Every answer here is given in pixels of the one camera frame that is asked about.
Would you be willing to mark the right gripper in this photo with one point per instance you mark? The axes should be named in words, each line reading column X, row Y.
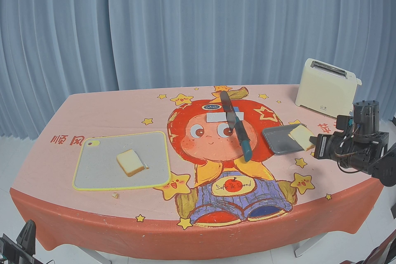
column 331, row 148

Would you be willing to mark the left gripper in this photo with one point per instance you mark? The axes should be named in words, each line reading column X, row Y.
column 12, row 253

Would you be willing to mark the slice of bread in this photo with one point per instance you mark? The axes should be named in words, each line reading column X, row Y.
column 301, row 136
column 130, row 162

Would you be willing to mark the cream toaster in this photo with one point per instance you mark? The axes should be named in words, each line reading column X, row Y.
column 324, row 89

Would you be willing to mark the dark grey tray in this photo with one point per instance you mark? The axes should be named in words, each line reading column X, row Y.
column 278, row 139

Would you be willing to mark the white knife rest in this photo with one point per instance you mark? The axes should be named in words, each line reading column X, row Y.
column 216, row 116

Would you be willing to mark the cutting board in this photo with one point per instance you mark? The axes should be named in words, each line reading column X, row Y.
column 102, row 163

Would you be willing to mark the blue curtain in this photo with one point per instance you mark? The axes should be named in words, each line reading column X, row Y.
column 247, row 9
column 49, row 24

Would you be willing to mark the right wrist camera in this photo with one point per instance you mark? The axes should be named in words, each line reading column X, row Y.
column 342, row 123

